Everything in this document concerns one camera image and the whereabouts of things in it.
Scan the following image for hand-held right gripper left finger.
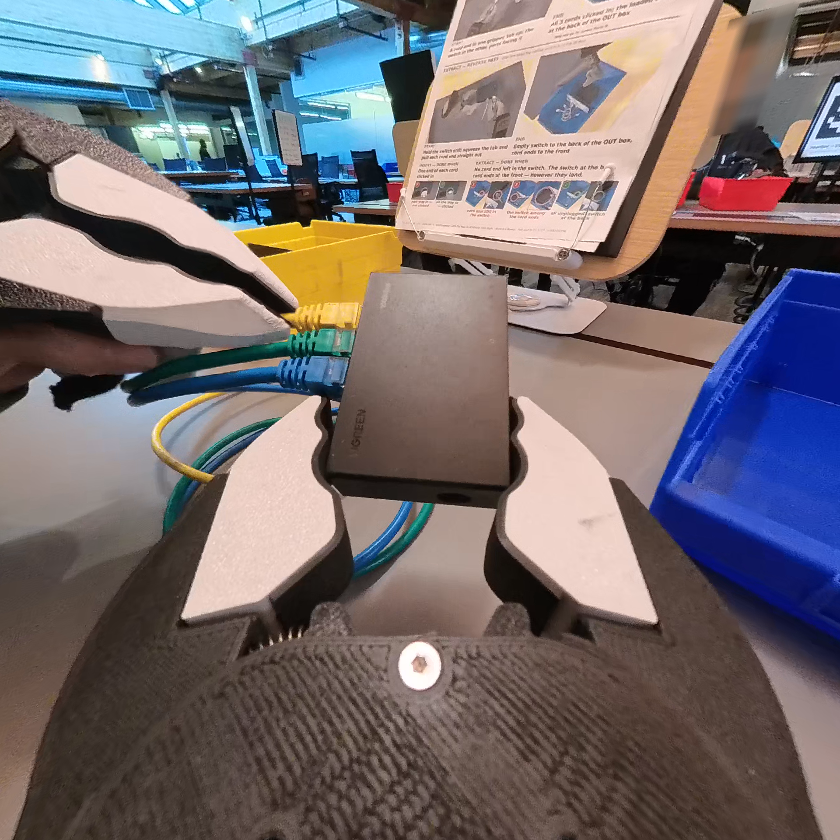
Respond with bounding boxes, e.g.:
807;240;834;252
179;395;355;626

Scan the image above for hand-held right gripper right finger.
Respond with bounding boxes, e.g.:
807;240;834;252
484;395;660;641

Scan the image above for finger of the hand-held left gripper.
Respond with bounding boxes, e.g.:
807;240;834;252
51;153;301;316
0;217;293;350

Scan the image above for blue ethernet cable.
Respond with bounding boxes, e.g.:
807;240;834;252
123;356;435;580

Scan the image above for green ethernet cable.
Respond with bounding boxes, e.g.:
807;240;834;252
120;327;357;534

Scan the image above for yellow ethernet cable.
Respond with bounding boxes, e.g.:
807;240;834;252
151;301;363;484

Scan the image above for blue plastic bin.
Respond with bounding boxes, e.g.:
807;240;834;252
650;268;840;641

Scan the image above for black network switch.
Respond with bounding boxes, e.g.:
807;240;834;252
325;270;514;509

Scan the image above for person's left hand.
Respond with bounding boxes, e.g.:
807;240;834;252
0;325;166;396

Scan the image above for white sign board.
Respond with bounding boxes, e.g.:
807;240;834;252
272;108;304;166

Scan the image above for black office chair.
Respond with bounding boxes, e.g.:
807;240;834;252
350;150;389;203
289;154;322;204

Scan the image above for yellow plastic bin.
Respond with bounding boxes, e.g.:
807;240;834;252
233;220;404;316

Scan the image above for white stand base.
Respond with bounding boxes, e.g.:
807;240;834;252
453;256;608;336

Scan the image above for black panel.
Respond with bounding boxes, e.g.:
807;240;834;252
379;49;437;122

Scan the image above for long work table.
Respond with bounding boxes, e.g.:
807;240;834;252
668;200;840;238

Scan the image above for printed instruction sheet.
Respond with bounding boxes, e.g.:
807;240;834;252
395;0;719;253

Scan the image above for instruction sheet on stand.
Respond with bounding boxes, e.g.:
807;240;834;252
392;0;746;283

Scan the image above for computer monitor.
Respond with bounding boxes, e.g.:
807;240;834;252
793;75;840;165

